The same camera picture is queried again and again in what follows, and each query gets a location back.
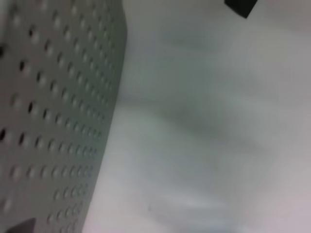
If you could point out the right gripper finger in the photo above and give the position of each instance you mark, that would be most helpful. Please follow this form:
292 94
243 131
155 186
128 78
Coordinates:
240 6

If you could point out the grey-green perforated storage basket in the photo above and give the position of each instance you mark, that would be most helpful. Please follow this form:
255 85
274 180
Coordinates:
48 109

